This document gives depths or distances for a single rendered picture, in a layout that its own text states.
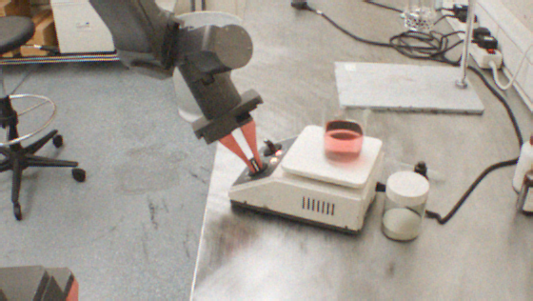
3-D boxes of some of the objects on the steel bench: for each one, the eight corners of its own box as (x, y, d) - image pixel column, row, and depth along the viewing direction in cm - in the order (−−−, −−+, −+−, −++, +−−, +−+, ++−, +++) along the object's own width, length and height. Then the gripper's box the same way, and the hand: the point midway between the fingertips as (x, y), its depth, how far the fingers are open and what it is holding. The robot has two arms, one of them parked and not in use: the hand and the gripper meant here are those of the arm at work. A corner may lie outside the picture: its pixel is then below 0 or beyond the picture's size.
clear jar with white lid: (388, 246, 78) (397, 199, 74) (374, 219, 83) (380, 173, 79) (426, 238, 79) (437, 192, 75) (410, 212, 84) (419, 168, 80)
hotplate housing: (227, 206, 86) (225, 160, 82) (261, 159, 96) (261, 116, 92) (373, 242, 79) (381, 196, 74) (394, 190, 89) (400, 146, 85)
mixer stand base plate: (340, 109, 111) (341, 104, 110) (333, 65, 127) (333, 61, 127) (485, 113, 110) (486, 109, 109) (461, 70, 126) (461, 67, 126)
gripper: (234, 54, 83) (283, 146, 87) (171, 90, 82) (223, 179, 87) (241, 58, 76) (293, 157, 81) (172, 96, 76) (228, 193, 81)
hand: (254, 164), depth 84 cm, fingers closed, pressing on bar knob
